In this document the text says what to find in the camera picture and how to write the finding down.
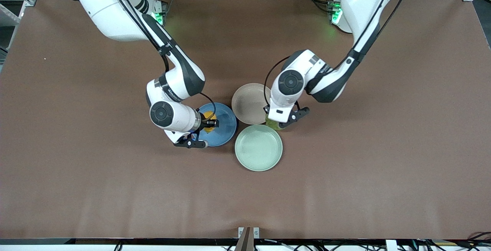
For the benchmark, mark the metal table edge bracket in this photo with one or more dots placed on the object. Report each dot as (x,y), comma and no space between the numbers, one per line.
(248,237)

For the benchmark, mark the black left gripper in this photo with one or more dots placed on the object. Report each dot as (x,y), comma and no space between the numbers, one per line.
(267,107)

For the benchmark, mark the light green plate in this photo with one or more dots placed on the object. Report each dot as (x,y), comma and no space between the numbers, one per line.
(258,148)

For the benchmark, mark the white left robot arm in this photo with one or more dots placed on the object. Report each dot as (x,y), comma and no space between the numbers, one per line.
(364,5)

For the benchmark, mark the beige plate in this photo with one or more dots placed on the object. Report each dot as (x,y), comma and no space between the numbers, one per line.
(249,105)

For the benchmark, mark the green lettuce leaf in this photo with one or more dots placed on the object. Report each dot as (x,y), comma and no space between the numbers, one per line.
(272,122)

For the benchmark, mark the yellow lemon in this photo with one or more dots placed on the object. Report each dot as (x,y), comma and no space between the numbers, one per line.
(209,129)

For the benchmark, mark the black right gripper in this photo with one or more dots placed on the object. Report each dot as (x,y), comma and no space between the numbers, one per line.
(206,123)

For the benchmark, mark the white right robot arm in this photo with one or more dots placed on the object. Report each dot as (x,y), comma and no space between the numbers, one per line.
(115,13)

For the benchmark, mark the blue plate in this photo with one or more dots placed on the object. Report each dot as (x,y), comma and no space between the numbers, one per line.
(226,132)

